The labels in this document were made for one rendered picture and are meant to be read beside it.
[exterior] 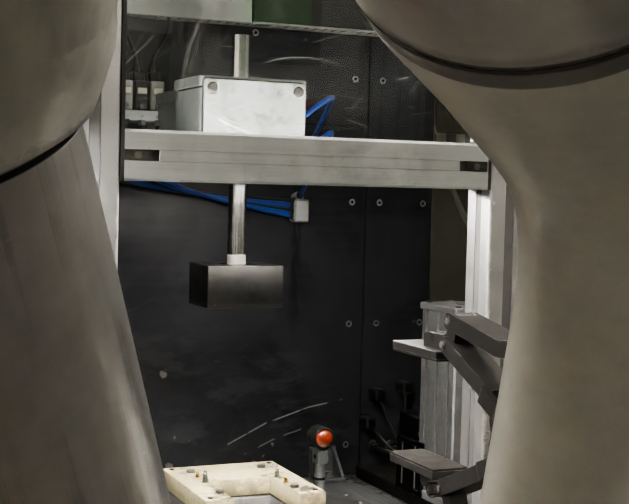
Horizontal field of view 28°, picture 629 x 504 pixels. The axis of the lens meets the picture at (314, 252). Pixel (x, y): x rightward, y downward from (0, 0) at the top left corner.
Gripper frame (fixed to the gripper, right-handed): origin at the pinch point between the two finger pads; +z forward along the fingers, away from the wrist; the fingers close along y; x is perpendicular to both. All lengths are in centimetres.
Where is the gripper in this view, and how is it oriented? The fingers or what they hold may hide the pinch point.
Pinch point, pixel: (423, 405)
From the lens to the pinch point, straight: 97.2
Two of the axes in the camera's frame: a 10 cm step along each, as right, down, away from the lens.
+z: -4.0, -0.6, 9.1
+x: -9.2, 0.0, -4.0
